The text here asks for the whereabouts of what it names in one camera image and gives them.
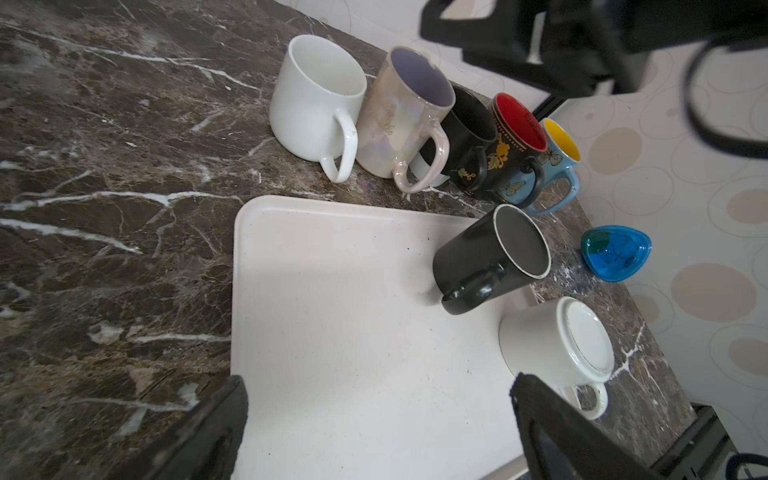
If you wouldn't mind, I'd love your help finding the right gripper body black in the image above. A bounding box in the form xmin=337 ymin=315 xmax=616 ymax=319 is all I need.
xmin=539 ymin=1 xmax=767 ymax=98

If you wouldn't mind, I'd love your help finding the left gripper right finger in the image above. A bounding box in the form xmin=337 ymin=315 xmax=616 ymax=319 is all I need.
xmin=510 ymin=374 xmax=657 ymax=479

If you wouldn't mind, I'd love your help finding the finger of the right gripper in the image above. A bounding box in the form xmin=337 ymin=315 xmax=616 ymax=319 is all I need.
xmin=419 ymin=0 xmax=549 ymax=57
xmin=462 ymin=47 xmax=576 ymax=98

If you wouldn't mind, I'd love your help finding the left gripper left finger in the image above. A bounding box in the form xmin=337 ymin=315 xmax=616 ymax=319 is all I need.
xmin=109 ymin=375 xmax=248 ymax=479

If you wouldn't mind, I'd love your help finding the black skull mug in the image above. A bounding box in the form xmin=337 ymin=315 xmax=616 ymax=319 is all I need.
xmin=469 ymin=93 xmax=548 ymax=208

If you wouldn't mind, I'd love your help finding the black white mug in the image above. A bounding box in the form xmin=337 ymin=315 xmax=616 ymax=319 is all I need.
xmin=430 ymin=85 xmax=498 ymax=194

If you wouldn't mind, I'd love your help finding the blue butterfly mug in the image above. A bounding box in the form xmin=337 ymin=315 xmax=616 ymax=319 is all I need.
xmin=499 ymin=118 xmax=581 ymax=216

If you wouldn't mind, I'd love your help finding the plain white mug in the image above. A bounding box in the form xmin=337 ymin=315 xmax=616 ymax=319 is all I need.
xmin=498 ymin=297 xmax=615 ymax=420

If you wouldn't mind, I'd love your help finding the pink iridescent mug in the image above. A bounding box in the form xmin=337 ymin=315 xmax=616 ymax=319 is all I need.
xmin=356 ymin=46 xmax=456 ymax=194

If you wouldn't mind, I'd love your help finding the small black mug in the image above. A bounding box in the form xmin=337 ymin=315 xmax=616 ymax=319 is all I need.
xmin=432 ymin=204 xmax=552 ymax=315

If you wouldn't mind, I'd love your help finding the white ribbed-base mug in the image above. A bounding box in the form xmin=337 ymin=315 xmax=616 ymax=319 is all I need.
xmin=269 ymin=34 xmax=367 ymax=183

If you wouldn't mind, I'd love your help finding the beige rectangular tray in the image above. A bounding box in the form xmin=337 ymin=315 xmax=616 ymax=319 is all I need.
xmin=231 ymin=196 xmax=537 ymax=479

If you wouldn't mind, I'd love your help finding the blue white plastic bottle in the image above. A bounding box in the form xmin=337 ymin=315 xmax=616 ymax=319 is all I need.
xmin=581 ymin=225 xmax=653 ymax=283

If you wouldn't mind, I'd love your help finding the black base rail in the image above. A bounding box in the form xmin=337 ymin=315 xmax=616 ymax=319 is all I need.
xmin=651 ymin=403 xmax=767 ymax=479

